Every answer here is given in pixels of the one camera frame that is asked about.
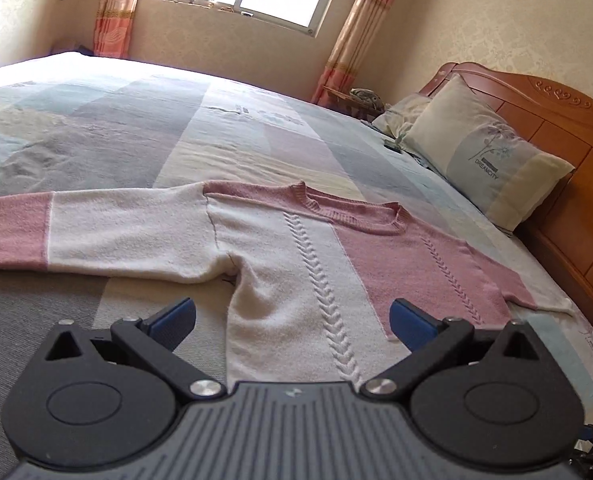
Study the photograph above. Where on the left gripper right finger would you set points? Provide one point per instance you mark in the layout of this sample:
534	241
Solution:
486	399

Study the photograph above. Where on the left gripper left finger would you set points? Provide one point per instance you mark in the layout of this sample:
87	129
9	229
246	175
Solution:
91	399

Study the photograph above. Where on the pink and white knit sweater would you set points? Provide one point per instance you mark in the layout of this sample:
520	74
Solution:
314	274

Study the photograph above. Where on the near patchwork pillow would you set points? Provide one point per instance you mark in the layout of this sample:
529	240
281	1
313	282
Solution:
485	159

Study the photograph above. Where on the patchwork pillow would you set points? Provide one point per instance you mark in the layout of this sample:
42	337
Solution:
398	119
485	159

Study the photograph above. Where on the small dark object on bed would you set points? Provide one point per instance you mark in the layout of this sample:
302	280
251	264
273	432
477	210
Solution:
392	146

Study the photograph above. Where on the patchwork pastel bed sheet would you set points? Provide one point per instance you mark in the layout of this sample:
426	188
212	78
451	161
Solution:
69	122

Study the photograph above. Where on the far patchwork pillow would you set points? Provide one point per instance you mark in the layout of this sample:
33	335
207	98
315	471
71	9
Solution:
398	119

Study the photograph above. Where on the wooden nightstand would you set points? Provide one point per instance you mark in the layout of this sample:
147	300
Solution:
348	105

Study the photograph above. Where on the left orange curtain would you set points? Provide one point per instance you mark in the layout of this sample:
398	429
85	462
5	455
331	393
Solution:
113	27

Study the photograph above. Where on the orange curtain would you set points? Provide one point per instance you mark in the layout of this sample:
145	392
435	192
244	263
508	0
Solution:
113	27
349	52

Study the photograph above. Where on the right orange curtain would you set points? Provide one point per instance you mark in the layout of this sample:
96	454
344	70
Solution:
349	52

